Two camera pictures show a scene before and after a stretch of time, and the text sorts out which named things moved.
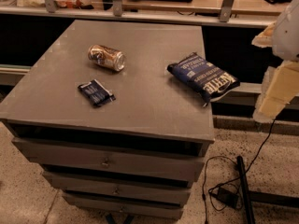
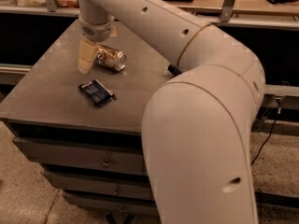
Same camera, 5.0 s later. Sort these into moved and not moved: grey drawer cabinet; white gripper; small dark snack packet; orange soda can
Moved: white gripper
Not moved: orange soda can; small dark snack packet; grey drawer cabinet
